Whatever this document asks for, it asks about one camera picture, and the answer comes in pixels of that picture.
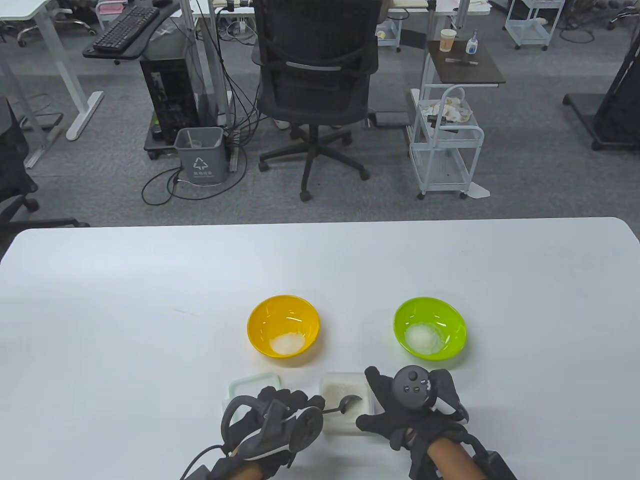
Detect person's right hand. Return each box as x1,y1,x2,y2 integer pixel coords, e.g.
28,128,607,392
356,366,471,451

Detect black computer stand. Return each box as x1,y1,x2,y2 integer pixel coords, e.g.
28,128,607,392
144,111,178,161

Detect white sugar heap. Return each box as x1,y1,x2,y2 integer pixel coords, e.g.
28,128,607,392
270,334,306,356
405,322,446,355

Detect white wire cart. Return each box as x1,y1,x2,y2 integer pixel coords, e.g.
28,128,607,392
504,0,553,51

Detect person's right forearm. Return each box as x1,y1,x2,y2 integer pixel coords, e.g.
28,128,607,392
427,435,488,480

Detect black computer tower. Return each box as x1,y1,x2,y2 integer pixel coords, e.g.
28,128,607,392
139,52,201,146

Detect dark brown side table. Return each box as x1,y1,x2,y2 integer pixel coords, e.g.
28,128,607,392
425,40,507,88

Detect black floor cable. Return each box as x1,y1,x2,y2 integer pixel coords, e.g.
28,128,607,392
141,150,248,206

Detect white mesh utility cart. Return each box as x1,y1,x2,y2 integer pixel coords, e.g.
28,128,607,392
407,84,486,201

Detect clear plastic sugar container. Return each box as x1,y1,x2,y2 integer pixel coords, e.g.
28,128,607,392
319,371,376,435

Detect black wrist camera unit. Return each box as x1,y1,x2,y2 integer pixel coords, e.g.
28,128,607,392
470,435,518,480
180,445,233,480

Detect black floor stand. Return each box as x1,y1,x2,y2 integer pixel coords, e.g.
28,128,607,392
562,50,640,152

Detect black long-handled spoon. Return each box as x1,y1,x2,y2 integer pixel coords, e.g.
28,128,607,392
322,394,363,415

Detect small white cart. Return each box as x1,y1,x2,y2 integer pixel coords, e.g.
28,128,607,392
376,20,402,52

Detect white standing desk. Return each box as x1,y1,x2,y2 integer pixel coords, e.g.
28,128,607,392
0,0,105,141

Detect green plastic bowl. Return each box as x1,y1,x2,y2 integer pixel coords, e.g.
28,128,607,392
393,296,468,361

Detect black and white controller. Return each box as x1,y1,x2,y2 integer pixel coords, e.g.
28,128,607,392
221,396,325,461
391,366,466,418

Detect black keyboard tray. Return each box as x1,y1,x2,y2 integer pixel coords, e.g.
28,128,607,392
82,2,182,66

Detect black armchair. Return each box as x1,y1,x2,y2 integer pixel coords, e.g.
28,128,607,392
0,96,91,251

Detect black keyboard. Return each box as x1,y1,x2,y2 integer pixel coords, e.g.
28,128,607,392
92,5,161,54

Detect grey recycling bin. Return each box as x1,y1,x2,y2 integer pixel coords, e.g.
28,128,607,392
173,126,227,185

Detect yellow plastic bowl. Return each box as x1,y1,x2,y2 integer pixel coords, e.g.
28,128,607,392
247,295,321,358

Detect long white desk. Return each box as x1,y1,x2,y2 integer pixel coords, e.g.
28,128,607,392
177,0,493,131

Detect translucent container lid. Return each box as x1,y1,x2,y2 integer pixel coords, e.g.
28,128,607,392
229,374,283,401

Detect crumpled white cloth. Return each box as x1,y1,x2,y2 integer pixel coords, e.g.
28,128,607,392
417,97,474,123

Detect black mesh office chair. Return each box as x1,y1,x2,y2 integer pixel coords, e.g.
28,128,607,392
251,0,382,202

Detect person's left hand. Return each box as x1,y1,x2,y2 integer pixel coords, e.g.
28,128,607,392
230,386,326,468

